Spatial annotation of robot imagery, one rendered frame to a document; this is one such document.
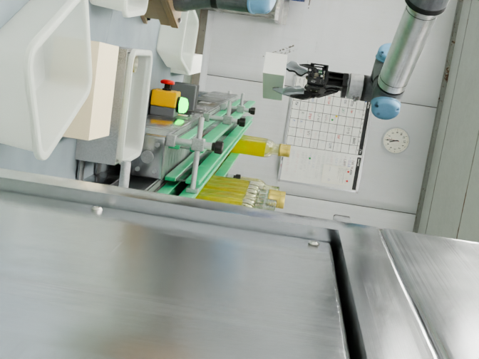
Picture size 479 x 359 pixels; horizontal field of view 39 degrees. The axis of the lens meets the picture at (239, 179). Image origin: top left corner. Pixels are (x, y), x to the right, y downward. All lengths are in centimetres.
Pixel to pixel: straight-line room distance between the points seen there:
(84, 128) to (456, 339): 84
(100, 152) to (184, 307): 93
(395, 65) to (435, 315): 132
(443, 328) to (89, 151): 100
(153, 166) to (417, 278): 106
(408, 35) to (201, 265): 124
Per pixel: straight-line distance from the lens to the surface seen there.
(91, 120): 112
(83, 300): 39
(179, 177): 154
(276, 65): 188
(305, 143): 745
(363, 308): 40
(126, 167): 83
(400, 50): 167
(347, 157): 749
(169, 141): 146
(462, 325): 41
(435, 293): 46
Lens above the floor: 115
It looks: 4 degrees down
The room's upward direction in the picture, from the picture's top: 99 degrees clockwise
